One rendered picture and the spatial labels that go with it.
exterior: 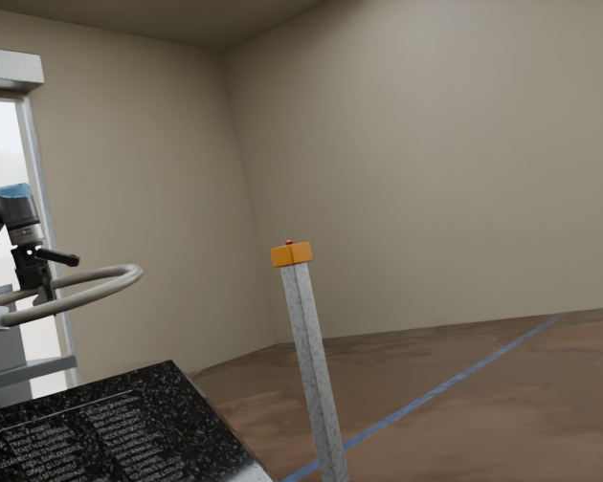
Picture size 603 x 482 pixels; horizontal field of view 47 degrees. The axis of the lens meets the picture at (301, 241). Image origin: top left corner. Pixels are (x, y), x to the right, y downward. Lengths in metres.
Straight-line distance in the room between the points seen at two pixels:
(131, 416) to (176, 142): 7.48
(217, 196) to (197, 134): 0.82
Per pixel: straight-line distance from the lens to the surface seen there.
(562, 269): 7.39
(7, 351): 2.38
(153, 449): 1.19
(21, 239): 2.02
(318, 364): 2.85
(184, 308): 8.17
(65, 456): 1.15
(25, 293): 2.05
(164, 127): 8.53
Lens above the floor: 1.00
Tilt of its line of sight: 2 degrees up
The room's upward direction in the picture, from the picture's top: 11 degrees counter-clockwise
